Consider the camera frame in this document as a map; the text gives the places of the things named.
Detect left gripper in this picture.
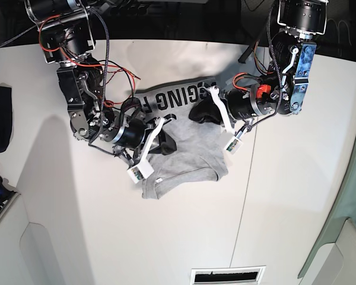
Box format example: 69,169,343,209
189,83,282,126

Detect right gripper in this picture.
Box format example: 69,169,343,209
106,116,177,160

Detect grey t-shirt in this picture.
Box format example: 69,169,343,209
135,77,228,200

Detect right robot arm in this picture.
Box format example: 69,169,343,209
24,1,177,164

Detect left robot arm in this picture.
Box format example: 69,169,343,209
189,1,328,131

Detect grey cables on floor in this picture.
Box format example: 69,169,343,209
326,17,354,45

